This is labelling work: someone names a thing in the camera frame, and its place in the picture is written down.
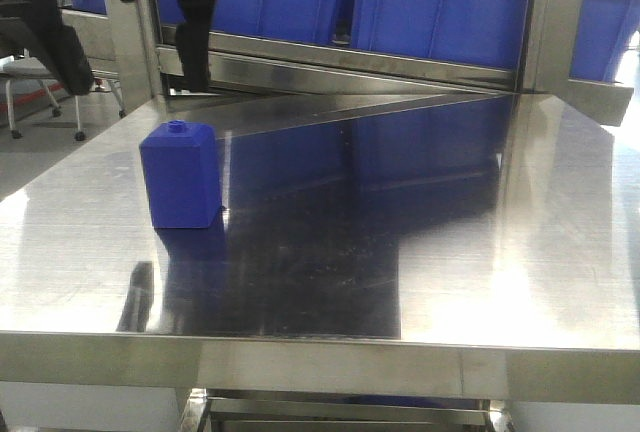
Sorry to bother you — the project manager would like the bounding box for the stainless steel shelf rack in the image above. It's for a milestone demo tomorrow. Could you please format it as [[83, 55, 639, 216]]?
[[62, 0, 633, 125]]

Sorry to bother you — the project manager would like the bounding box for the grey office chair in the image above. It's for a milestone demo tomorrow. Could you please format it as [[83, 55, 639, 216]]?
[[1, 57, 127, 139]]

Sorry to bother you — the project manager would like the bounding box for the right upper blue bin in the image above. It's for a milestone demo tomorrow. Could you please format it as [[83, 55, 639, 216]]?
[[352, 0, 640, 84]]

